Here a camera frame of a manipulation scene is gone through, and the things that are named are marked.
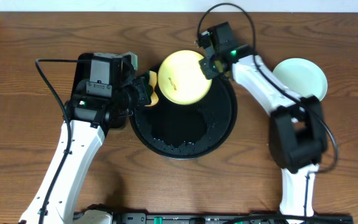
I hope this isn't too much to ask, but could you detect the yellow plate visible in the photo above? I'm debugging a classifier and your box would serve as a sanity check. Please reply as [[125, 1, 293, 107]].
[[157, 50, 212, 105]]

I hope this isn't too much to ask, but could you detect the black round tray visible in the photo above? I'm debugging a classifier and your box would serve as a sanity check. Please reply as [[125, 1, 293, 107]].
[[129, 78, 237, 159]]

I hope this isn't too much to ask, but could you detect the green and yellow sponge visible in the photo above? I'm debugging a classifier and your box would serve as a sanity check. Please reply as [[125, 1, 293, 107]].
[[146, 71, 158, 107]]

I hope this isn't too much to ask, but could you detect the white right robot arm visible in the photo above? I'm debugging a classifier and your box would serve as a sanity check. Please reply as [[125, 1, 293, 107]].
[[196, 29, 328, 223]]

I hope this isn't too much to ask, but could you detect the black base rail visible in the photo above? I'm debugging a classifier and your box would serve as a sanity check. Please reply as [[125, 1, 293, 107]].
[[73, 211, 354, 224]]

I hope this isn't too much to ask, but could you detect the black rectangular tray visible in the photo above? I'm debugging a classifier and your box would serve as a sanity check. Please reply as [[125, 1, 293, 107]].
[[65, 53, 134, 131]]

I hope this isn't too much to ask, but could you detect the mint plate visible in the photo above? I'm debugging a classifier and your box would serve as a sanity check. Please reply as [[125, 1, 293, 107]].
[[273, 58, 328, 101]]

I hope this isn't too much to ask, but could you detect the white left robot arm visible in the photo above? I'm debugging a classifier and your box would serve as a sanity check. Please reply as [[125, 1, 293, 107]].
[[19, 52, 153, 223]]

